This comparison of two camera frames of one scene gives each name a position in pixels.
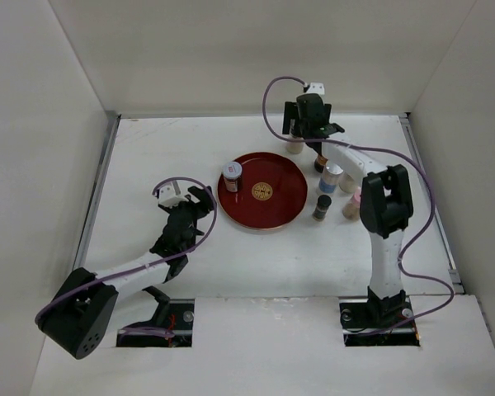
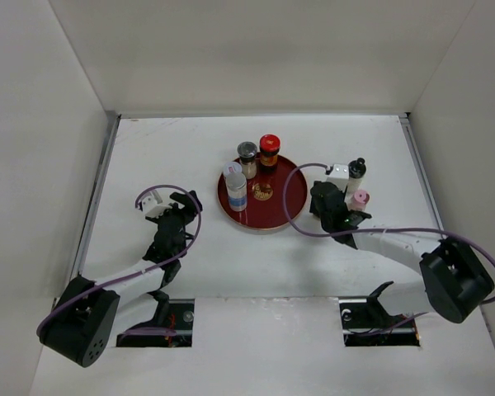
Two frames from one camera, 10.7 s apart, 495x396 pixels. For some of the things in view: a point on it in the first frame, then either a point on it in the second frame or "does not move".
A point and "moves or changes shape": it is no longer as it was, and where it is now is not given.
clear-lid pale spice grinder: x=294 y=148 -> x=247 y=153
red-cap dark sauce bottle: x=320 y=162 -> x=269 y=148
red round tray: x=274 y=190 does not move
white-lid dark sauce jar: x=231 y=172 does not move
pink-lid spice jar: x=351 y=209 does not move
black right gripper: x=290 y=113 -> x=313 y=208
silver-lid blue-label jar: x=329 y=178 moves or changes shape
